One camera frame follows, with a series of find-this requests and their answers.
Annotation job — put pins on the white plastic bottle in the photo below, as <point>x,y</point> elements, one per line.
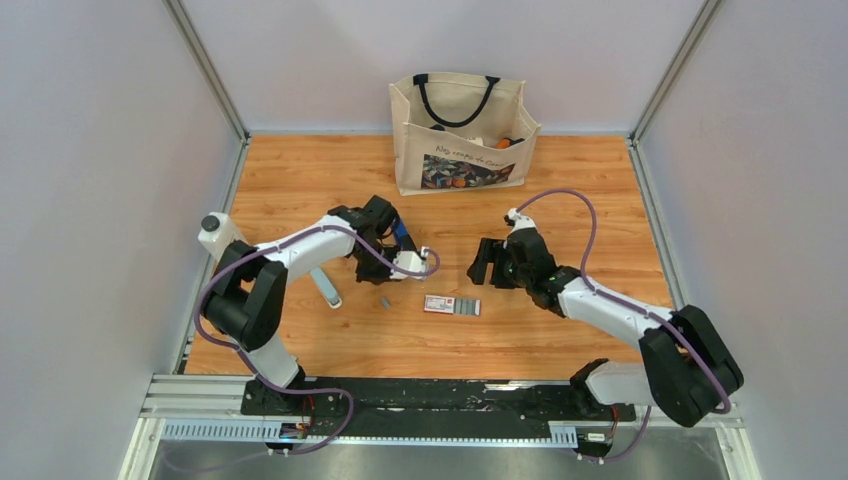
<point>217,232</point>

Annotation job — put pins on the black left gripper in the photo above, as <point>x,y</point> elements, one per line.
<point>364,276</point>

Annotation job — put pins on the blue black stapler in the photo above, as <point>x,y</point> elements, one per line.
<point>401,235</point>

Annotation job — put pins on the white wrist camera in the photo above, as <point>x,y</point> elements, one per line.
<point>410,264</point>
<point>523,227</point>

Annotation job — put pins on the staple box with staples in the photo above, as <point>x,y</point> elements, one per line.
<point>452,305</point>

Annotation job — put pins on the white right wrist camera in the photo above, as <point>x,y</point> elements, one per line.
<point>523,227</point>

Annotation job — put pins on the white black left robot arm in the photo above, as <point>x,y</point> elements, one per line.
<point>244,299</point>

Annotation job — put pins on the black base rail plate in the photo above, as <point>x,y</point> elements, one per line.
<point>432,408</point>

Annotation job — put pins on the beige canvas tote bag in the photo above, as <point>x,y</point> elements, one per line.
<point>445,127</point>

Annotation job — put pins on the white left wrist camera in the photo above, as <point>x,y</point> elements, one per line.
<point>410,264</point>

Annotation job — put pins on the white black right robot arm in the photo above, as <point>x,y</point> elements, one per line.
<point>685,370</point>

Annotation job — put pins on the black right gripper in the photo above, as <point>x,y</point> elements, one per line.
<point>490,251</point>

